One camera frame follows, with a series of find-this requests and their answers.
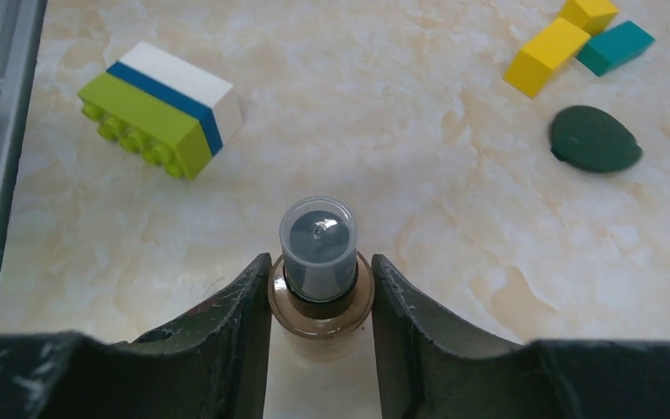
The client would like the foundation bottle black cap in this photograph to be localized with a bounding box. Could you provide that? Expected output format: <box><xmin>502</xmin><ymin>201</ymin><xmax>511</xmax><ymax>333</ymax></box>
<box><xmin>267</xmin><ymin>196</ymin><xmax>377</xmax><ymax>362</ymax></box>

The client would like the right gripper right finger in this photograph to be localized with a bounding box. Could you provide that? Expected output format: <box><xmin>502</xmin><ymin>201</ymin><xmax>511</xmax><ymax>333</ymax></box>
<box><xmin>372</xmin><ymin>255</ymin><xmax>670</xmax><ymax>418</ymax></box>

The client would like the yellow block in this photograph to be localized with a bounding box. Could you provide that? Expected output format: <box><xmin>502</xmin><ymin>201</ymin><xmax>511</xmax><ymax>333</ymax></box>
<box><xmin>503</xmin><ymin>17</ymin><xmax>591</xmax><ymax>98</ymax></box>
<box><xmin>558</xmin><ymin>0</ymin><xmax>619</xmax><ymax>36</ymax></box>

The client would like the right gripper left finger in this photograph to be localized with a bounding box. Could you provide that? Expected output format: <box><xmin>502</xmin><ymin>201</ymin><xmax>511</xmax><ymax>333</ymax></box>
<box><xmin>0</xmin><ymin>253</ymin><xmax>272</xmax><ymax>418</ymax></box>

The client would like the teal block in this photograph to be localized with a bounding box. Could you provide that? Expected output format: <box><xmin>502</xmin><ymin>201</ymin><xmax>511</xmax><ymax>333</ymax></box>
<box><xmin>576</xmin><ymin>20</ymin><xmax>655</xmax><ymax>77</ymax></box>

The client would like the green white toy brick stack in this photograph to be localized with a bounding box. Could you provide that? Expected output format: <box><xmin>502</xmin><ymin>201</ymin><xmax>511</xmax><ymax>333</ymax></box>
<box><xmin>78</xmin><ymin>42</ymin><xmax>243</xmax><ymax>179</ymax></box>

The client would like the dark green round disc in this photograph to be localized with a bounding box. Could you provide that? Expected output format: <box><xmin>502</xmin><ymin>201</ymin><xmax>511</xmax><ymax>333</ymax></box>
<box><xmin>549</xmin><ymin>105</ymin><xmax>643</xmax><ymax>174</ymax></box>

